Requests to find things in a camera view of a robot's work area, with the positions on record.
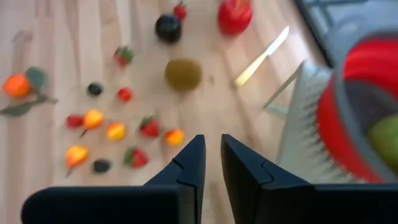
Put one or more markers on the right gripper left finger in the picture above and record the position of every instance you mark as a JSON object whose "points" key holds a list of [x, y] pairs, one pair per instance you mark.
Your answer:
{"points": [[124, 205]]}

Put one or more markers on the red raspberry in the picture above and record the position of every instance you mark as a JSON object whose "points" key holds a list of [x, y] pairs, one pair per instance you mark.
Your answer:
{"points": [[74, 121]]}

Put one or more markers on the orange pear with stem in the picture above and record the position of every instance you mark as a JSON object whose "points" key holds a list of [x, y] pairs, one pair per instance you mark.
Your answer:
{"points": [[76, 155]]}

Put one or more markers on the small orange apricot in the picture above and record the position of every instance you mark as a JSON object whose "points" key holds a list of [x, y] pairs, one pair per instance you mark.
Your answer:
{"points": [[174, 137], [116, 131]]}

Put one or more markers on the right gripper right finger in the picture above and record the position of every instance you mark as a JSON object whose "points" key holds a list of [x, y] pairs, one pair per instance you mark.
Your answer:
{"points": [[280, 205]]}

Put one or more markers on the dark purple plum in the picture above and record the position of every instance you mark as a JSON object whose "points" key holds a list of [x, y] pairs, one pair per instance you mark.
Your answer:
{"points": [[168, 28]]}

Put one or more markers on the brown kiwi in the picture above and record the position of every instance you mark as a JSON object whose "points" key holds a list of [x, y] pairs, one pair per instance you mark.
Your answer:
{"points": [[183, 74]]}

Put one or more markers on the green perforated metal shelf riser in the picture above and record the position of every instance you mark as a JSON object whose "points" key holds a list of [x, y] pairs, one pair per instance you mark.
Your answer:
{"points": [[304, 140]]}

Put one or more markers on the orange tangerine with leaves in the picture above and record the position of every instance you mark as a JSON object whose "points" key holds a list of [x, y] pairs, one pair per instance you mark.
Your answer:
{"points": [[15, 85]]}

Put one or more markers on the small round red berry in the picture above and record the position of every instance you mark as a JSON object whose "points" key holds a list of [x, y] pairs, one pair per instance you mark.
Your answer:
{"points": [[125, 95]]}

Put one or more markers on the orange apricot with stem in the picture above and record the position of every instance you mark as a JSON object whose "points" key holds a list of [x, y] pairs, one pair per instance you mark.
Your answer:
{"points": [[93, 119]]}

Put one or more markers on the blackberry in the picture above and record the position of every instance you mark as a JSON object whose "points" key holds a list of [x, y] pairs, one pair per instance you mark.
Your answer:
{"points": [[101, 166]]}

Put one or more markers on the large red apple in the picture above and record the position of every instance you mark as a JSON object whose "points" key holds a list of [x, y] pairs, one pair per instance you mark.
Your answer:
{"points": [[234, 15]]}

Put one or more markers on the red colander with grey rim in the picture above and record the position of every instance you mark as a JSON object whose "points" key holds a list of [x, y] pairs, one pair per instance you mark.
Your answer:
{"points": [[332, 130]]}

